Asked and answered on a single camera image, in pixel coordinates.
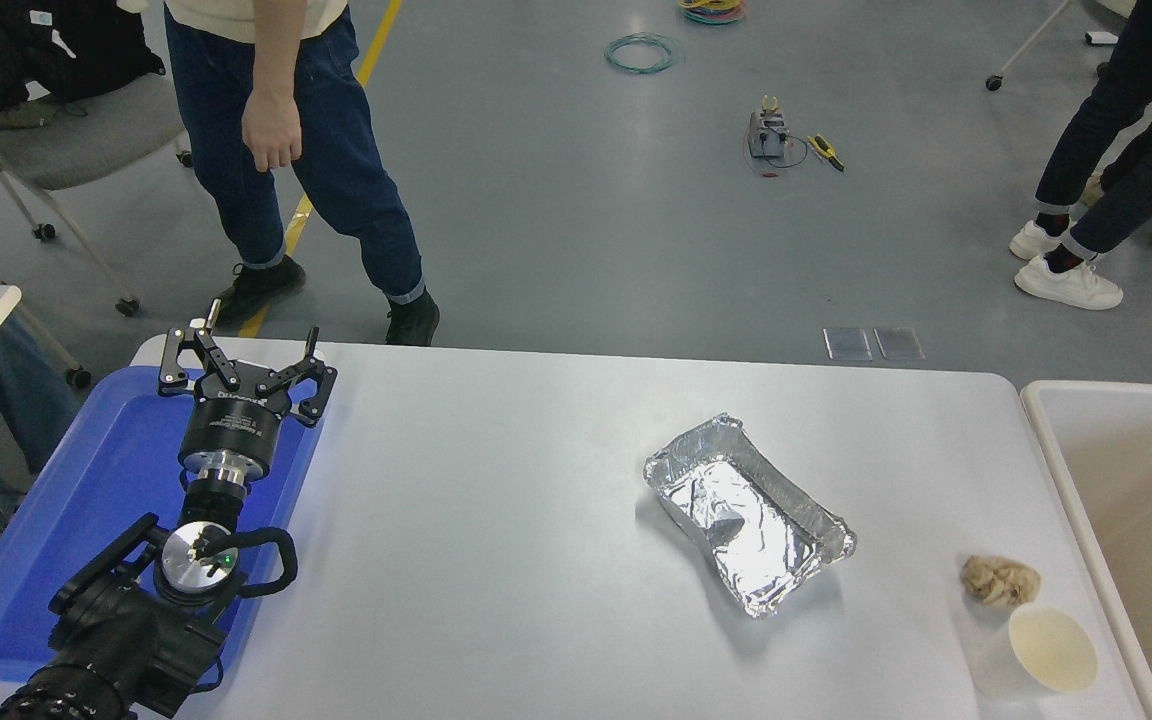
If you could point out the white base wheeled chair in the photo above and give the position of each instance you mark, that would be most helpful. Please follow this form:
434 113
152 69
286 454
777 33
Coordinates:
1026 45

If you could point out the crinkled foil tray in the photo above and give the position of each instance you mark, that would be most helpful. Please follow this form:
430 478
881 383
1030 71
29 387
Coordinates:
751 520

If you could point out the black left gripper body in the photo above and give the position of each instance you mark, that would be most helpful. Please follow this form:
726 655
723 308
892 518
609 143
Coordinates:
234 425

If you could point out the black jacket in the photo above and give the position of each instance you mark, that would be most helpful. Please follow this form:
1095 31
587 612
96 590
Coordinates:
36 50

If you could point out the blue plastic tray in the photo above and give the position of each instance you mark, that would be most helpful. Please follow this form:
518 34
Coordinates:
86 500

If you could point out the crumpled tan paper ball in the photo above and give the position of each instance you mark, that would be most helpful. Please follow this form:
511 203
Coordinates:
1001 582

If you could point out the large pale bin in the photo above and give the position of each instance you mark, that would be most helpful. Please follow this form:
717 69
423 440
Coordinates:
1146 500

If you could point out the small grey device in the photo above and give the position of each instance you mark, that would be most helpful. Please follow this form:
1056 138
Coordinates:
766 140

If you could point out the person's hand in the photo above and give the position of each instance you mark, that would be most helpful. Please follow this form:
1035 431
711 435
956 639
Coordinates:
271 130

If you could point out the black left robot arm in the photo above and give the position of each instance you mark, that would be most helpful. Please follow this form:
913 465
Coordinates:
116 640

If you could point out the clear floor plate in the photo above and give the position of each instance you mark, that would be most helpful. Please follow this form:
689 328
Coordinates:
898 343
847 344

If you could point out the white paper cup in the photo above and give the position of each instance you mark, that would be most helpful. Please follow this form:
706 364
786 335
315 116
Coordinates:
1051 650

